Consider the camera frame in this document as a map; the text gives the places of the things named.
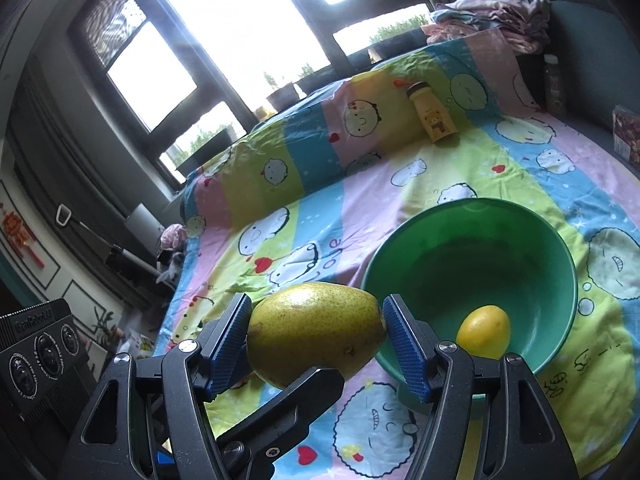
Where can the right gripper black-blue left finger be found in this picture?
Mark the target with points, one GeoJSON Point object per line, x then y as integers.
{"type": "Point", "coordinates": [147, 418]}

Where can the red Chinese knot decoration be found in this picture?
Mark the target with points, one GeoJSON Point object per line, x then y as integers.
{"type": "Point", "coordinates": [20, 237]}

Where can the pink cloth bundle left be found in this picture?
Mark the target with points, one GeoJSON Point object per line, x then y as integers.
{"type": "Point", "coordinates": [173, 237]}

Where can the colourful cartoon bed sheet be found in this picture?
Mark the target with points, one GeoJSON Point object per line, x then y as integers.
{"type": "Point", "coordinates": [311, 194]}

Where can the pile of pink clothes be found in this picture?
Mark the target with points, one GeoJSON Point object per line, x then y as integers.
{"type": "Point", "coordinates": [522, 23]}

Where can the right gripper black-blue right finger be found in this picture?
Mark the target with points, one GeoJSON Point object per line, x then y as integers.
{"type": "Point", "coordinates": [521, 437]}

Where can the green plastic bowl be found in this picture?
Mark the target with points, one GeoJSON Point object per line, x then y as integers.
{"type": "Point", "coordinates": [456, 257]}

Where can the yellow lemon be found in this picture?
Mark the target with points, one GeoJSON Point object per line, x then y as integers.
{"type": "Point", "coordinates": [485, 332]}

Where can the clear plastic bottle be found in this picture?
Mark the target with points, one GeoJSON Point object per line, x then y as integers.
{"type": "Point", "coordinates": [553, 86]}

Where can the black planter on windowsill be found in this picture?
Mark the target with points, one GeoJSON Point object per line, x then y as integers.
{"type": "Point", "coordinates": [284, 97]}

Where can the small yellow bear bottle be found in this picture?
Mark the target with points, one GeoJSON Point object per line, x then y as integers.
{"type": "Point", "coordinates": [433, 116]}

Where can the patterned small box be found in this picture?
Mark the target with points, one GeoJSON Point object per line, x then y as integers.
{"type": "Point", "coordinates": [626, 135]}

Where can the green-yellow pear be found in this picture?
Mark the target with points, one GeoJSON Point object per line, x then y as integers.
{"type": "Point", "coordinates": [314, 324]}

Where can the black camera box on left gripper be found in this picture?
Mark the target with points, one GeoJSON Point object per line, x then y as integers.
{"type": "Point", "coordinates": [40, 349]}

